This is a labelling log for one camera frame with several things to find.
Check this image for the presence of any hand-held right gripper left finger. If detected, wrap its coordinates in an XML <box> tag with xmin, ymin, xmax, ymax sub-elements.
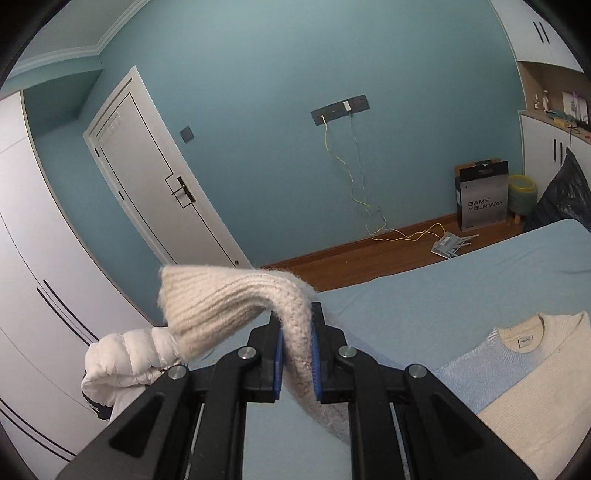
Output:
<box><xmin>55</xmin><ymin>318</ymin><xmax>284</xmax><ymax>480</ymax></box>

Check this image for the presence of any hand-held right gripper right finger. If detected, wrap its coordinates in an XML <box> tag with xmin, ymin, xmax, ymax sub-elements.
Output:
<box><xmin>310</xmin><ymin>301</ymin><xmax>540</xmax><ymax>480</ymax></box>

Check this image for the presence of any bed with blue sheet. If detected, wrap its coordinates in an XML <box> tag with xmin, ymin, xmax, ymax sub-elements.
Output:
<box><xmin>185</xmin><ymin>218</ymin><xmax>591</xmax><ymax>480</ymax></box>

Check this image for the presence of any white puffer jacket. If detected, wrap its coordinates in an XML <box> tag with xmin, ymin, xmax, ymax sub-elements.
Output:
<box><xmin>81</xmin><ymin>325</ymin><xmax>185</xmax><ymax>421</ymax></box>

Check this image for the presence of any white router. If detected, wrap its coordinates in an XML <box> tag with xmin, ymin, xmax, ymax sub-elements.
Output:
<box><xmin>431</xmin><ymin>232</ymin><xmax>478</xmax><ymax>256</ymax></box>

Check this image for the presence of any blue and cream sweater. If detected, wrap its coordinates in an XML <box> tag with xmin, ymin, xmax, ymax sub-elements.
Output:
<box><xmin>431</xmin><ymin>311</ymin><xmax>591</xmax><ymax>472</ymax></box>

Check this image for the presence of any white door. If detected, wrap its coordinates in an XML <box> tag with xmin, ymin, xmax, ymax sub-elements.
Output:
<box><xmin>83</xmin><ymin>66</ymin><xmax>254</xmax><ymax>269</ymax></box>

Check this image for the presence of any black cardboard box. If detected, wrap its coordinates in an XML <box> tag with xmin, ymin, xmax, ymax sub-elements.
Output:
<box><xmin>455</xmin><ymin>159</ymin><xmax>510</xmax><ymax>232</ymax></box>

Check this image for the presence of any white wardrobe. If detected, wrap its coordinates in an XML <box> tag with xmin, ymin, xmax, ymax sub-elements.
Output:
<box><xmin>0</xmin><ymin>90</ymin><xmax>153</xmax><ymax>480</ymax></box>

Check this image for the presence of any green waste bin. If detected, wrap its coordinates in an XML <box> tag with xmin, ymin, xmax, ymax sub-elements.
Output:
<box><xmin>508</xmin><ymin>174</ymin><xmax>537</xmax><ymax>225</ymax></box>

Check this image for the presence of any black plastic bag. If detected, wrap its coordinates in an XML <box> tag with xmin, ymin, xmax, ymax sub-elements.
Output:
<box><xmin>524</xmin><ymin>148</ymin><xmax>591</xmax><ymax>232</ymax></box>

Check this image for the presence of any white cabinet with shelf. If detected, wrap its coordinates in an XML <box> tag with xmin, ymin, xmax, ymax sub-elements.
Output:
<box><xmin>489</xmin><ymin>0</ymin><xmax>591</xmax><ymax>185</ymax></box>

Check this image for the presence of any black door handle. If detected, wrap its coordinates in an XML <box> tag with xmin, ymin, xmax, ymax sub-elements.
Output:
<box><xmin>166</xmin><ymin>176</ymin><xmax>197</xmax><ymax>207</ymax></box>

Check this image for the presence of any yellow cable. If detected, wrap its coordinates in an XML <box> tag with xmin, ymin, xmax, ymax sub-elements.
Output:
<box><xmin>322</xmin><ymin>117</ymin><xmax>446</xmax><ymax>243</ymax></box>

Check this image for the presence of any grey wall socket panel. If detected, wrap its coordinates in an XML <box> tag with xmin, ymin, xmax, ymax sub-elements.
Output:
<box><xmin>310</xmin><ymin>95</ymin><xmax>371</xmax><ymax>127</ymax></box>

